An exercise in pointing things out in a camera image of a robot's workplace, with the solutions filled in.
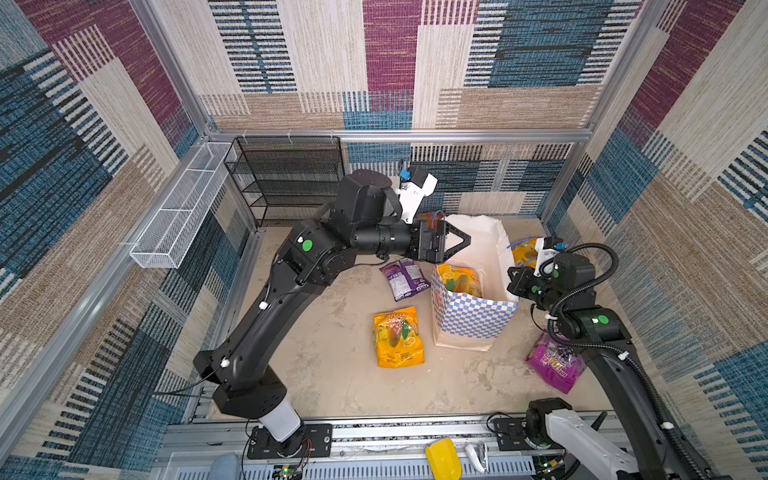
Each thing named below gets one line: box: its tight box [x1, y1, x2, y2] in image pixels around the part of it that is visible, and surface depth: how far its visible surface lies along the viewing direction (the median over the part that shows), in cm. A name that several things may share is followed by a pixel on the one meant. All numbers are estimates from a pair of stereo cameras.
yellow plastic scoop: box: [425, 438, 462, 480], surface depth 71 cm
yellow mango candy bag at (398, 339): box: [373, 306, 425, 369], surface depth 86 cm
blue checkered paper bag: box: [431, 214, 518, 352], surface depth 78 cm
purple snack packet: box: [379, 259, 431, 302], surface depth 101 cm
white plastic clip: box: [464, 440, 489, 473], surface depth 71 cm
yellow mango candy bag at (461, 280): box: [437, 263, 483, 298], surface depth 93 cm
